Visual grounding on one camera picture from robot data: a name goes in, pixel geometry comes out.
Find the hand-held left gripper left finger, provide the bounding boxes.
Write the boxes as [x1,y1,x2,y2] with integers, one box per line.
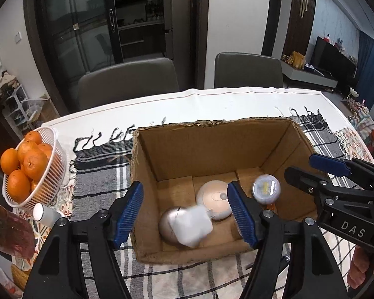
[22,181,144,299]

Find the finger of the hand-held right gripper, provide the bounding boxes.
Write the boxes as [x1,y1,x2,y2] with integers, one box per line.
[283,166,374,208]
[308,153,374,190]

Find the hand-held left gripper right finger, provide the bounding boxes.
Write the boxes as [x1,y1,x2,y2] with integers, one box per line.
[227,181,351,299]

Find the white round device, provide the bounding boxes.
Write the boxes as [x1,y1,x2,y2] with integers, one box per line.
[196,181,234,221]

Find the silver round object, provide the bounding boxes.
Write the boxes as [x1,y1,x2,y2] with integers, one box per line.
[158,206,187,248]

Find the white charger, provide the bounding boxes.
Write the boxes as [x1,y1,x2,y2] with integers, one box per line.
[173,206,214,250]

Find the brown cardboard box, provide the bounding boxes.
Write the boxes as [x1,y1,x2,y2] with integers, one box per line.
[131,117,331,265]

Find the person's right hand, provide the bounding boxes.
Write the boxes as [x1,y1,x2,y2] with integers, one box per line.
[348,245,371,291]

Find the grey checked cloth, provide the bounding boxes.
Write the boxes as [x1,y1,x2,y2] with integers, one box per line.
[72,107,374,299]

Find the colourful patterned cloth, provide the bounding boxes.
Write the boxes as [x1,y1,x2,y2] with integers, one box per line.
[354,109,374,150]

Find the artificial flower decoration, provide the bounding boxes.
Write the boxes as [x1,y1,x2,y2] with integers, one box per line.
[346,87,370,116]

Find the small white cylinder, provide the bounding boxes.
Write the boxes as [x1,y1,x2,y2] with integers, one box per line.
[33,203,67,228]

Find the white television cabinet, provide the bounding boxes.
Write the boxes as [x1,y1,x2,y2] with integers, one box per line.
[280,59,339,91]

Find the white plastic basket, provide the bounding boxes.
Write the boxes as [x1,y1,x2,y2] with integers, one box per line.
[2,127,67,214]

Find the blue curtain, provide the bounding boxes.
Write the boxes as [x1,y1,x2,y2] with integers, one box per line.
[355,31,374,122]

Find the black television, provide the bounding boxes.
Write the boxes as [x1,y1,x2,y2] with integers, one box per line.
[310,36,358,78]

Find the yellow boxes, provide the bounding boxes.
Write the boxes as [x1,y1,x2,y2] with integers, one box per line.
[291,51,306,69]

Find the pile of oranges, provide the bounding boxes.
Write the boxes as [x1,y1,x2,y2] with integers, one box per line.
[0,130,53,204]

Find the red patterned packet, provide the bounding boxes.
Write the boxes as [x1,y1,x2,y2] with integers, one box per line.
[0,198,36,259]

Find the grey dining chair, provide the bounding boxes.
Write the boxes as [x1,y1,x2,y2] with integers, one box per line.
[214,52,283,89]
[77,58,180,113]

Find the woven tissue box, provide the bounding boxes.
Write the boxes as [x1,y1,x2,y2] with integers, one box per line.
[11,263,30,290]

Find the white tissue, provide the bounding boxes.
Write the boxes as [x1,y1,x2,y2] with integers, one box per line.
[0,266,24,298]

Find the dark slatted cabinet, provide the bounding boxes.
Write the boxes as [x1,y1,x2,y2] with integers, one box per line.
[283,0,317,57]

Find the dark wooden door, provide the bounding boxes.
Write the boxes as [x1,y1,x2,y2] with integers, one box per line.
[262,0,292,57]

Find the white storage shelf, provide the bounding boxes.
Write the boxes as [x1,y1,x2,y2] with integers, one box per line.
[0,72,50,131]

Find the dark sliding glass door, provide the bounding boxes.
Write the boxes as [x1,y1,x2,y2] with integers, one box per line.
[23,0,209,113]

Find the grey refrigerator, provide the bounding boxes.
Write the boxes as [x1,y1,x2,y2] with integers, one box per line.
[162,0,194,61]

